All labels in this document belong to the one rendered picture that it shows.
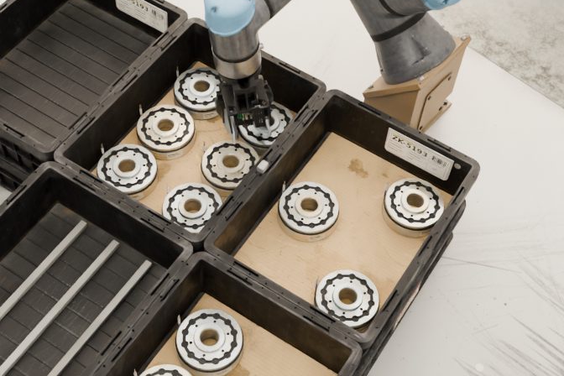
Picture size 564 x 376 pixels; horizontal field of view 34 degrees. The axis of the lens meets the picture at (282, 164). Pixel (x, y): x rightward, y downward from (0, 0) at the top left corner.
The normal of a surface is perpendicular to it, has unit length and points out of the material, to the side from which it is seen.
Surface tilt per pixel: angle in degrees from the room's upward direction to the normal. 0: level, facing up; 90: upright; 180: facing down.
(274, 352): 0
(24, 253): 0
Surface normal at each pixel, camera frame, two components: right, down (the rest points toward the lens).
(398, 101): -0.65, 0.59
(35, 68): 0.05, -0.58
